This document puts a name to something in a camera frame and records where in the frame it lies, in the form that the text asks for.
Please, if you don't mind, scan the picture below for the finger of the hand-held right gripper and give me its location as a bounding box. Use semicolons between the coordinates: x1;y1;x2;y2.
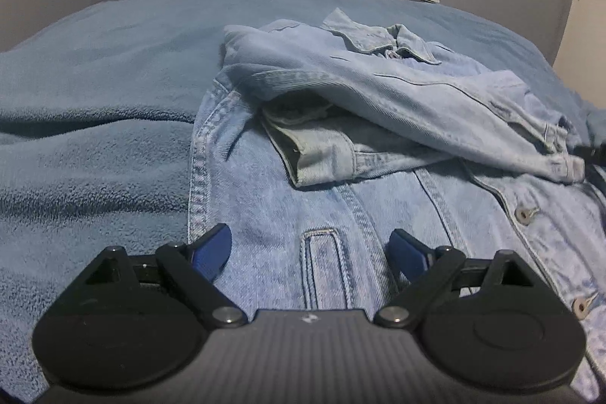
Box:
574;139;606;164

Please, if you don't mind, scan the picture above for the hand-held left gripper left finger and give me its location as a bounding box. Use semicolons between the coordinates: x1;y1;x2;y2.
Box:
71;223;249;329

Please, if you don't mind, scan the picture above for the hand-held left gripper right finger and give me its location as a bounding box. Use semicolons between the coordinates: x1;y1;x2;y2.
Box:
373;229;553;329

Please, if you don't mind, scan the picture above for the light blue denim jacket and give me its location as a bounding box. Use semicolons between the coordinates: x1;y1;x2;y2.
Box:
188;8;606;402

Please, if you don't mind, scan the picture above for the blue fleece blanket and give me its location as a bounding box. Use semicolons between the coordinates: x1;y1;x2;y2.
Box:
0;0;606;404

